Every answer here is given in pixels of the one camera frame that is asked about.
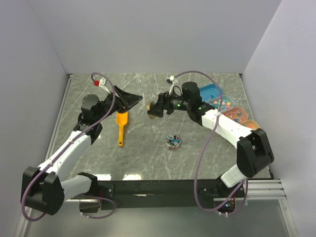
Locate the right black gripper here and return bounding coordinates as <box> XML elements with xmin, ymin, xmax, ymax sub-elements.
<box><xmin>148</xmin><ymin>89</ymin><xmax>191</xmax><ymax>118</ymax></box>

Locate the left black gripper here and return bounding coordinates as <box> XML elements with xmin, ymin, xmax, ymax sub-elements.
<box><xmin>95</xmin><ymin>85</ymin><xmax>143</xmax><ymax>122</ymax></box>

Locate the beige round jar lid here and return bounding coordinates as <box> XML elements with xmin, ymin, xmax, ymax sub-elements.
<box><xmin>146</xmin><ymin>101</ymin><xmax>156</xmax><ymax>119</ymax></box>

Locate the yellow plastic scoop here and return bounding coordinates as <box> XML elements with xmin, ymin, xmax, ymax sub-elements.
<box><xmin>117</xmin><ymin>112</ymin><xmax>128</xmax><ymax>147</ymax></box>

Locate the clear plastic jar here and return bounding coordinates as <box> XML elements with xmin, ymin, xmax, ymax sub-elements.
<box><xmin>165</xmin><ymin>133</ymin><xmax>182</xmax><ymax>150</ymax></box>

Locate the blue lollipop tray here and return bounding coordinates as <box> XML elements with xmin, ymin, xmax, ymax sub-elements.
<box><xmin>199</xmin><ymin>83</ymin><xmax>223</xmax><ymax>102</ymax></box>

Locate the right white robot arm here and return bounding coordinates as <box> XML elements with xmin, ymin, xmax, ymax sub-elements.
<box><xmin>147</xmin><ymin>82</ymin><xmax>275</xmax><ymax>197</ymax></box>

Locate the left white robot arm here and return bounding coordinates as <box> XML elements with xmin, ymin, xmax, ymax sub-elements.
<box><xmin>21</xmin><ymin>86</ymin><xmax>143</xmax><ymax>215</ymax></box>

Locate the light blue star candy tray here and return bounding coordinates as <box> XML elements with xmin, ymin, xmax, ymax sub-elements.
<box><xmin>207</xmin><ymin>95</ymin><xmax>235</xmax><ymax>112</ymax></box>

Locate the pink lollipop tray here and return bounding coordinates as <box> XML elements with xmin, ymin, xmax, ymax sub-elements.
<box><xmin>223</xmin><ymin>107</ymin><xmax>248</xmax><ymax>123</ymax></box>

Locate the black base beam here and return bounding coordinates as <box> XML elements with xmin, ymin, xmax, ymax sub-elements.
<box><xmin>97</xmin><ymin>179</ymin><xmax>237</xmax><ymax>208</ymax></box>

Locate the beige gummy candy tray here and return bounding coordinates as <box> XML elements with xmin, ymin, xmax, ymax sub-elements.
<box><xmin>241</xmin><ymin>119</ymin><xmax>261</xmax><ymax>130</ymax></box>

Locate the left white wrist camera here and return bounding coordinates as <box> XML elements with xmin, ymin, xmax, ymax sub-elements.
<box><xmin>94</xmin><ymin>78</ymin><xmax>110</xmax><ymax>93</ymax></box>

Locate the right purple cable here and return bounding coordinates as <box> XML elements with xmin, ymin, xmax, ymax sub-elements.
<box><xmin>167</xmin><ymin>71</ymin><xmax>248</xmax><ymax>217</ymax></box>

